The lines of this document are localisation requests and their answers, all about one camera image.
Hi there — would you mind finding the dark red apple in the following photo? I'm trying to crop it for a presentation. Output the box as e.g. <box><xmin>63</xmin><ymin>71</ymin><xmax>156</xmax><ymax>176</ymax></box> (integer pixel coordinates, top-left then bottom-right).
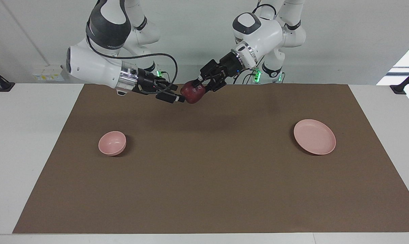
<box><xmin>180</xmin><ymin>80</ymin><xmax>206</xmax><ymax>104</ymax></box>

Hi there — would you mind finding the pink bowl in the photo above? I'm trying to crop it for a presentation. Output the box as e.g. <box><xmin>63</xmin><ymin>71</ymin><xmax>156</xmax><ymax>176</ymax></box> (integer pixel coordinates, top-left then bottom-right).
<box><xmin>98</xmin><ymin>131</ymin><xmax>127</xmax><ymax>156</ymax></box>

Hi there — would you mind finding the pink plate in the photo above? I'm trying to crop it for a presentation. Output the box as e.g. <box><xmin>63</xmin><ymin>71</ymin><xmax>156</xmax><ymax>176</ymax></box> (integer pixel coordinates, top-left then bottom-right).
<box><xmin>293</xmin><ymin>119</ymin><xmax>336</xmax><ymax>156</ymax></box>

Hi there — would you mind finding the brown table mat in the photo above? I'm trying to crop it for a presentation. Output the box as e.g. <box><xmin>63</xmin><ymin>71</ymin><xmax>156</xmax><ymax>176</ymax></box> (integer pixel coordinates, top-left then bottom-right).
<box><xmin>13</xmin><ymin>84</ymin><xmax>409</xmax><ymax>234</ymax></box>

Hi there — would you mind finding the black clamp stand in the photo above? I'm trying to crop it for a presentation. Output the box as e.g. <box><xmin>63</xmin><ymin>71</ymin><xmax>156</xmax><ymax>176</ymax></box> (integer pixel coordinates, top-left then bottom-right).
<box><xmin>390</xmin><ymin>66</ymin><xmax>409</xmax><ymax>95</ymax></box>
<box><xmin>0</xmin><ymin>65</ymin><xmax>15</xmax><ymax>93</ymax></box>

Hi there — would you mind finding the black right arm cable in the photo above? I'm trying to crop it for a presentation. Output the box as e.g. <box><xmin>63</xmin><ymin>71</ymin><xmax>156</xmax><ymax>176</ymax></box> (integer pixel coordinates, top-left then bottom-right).
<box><xmin>86</xmin><ymin>24</ymin><xmax>178</xmax><ymax>94</ymax></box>

